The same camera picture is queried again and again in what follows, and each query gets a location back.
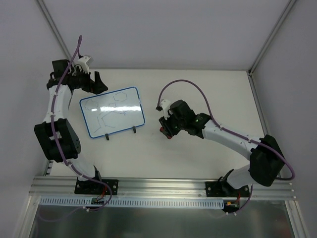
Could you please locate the red whiteboard eraser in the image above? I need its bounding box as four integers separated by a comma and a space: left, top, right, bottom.
159, 127, 172, 139

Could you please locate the blue framed whiteboard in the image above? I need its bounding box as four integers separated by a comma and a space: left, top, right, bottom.
79, 87, 146, 139

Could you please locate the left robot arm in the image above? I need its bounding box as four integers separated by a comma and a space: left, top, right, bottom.
34, 55, 108, 194

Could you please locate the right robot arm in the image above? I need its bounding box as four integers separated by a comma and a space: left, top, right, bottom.
156, 100, 285, 196

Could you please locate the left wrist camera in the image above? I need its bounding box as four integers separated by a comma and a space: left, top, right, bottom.
76, 55, 93, 74

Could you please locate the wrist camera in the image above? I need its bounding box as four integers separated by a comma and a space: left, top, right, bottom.
76, 55, 93, 74
156, 99, 171, 119

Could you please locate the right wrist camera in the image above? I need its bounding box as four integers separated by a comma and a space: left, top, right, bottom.
156, 99, 171, 119

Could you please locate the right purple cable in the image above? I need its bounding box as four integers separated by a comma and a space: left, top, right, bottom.
157, 79, 296, 214

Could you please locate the purple cable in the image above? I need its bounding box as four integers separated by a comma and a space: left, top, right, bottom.
37, 34, 113, 221
157, 79, 296, 214

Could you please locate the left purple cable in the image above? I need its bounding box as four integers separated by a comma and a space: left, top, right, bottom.
37, 34, 113, 221

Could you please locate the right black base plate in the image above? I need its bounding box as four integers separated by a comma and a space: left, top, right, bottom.
205, 180, 250, 198

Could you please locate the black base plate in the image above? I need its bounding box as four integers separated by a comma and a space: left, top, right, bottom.
205, 180, 250, 198
74, 179, 119, 195

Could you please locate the left aluminium corner post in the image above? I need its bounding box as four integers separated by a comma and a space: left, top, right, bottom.
35, 0, 72, 60

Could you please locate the aluminium corner post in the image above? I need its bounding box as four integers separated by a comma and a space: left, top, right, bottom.
35, 0, 72, 60
248, 0, 298, 75

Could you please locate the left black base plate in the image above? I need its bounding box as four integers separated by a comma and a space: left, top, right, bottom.
74, 179, 119, 195

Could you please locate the aluminium mounting rail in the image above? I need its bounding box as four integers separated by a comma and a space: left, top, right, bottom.
29, 176, 297, 200

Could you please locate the white slotted cable duct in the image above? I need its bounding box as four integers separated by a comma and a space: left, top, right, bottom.
39, 196, 224, 210

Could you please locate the right aluminium corner post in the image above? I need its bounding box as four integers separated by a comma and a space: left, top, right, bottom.
248, 0, 298, 75

